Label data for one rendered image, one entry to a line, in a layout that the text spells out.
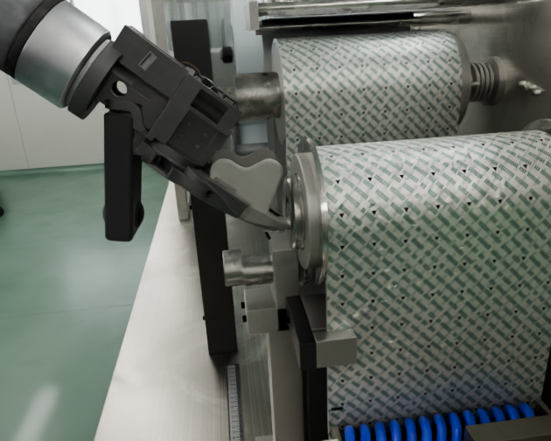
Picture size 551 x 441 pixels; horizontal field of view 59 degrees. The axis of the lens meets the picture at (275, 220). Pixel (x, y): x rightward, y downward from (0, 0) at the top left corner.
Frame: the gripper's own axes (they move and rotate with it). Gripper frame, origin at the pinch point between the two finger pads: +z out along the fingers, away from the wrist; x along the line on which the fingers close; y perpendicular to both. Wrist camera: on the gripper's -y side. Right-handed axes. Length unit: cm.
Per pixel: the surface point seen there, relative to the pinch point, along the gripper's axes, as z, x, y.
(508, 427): 29.3, -8.9, -1.7
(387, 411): 21.6, -4.2, -8.9
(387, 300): 12.6, -4.2, 1.0
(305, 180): -0.3, -1.7, 5.5
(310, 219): 1.7, -3.5, 3.2
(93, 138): -60, 552, -166
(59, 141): -90, 553, -191
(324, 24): -1.3, 35.2, 22.1
